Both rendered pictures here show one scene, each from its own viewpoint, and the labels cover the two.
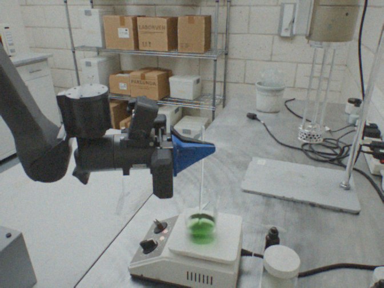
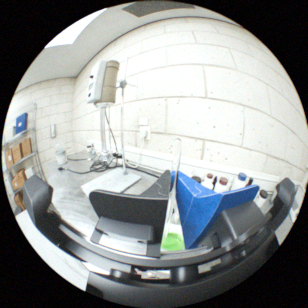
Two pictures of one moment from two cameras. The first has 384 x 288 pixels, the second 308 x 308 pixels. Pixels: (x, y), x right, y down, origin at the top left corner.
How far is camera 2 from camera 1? 46 cm
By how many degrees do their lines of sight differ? 74
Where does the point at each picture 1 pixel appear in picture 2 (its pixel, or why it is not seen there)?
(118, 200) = (70, 268)
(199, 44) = (29, 150)
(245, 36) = (41, 141)
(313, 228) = not seen: hidden behind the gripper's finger
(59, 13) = not seen: outside the picture
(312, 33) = (102, 98)
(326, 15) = (108, 89)
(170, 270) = not seen: hidden behind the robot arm
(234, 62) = (40, 153)
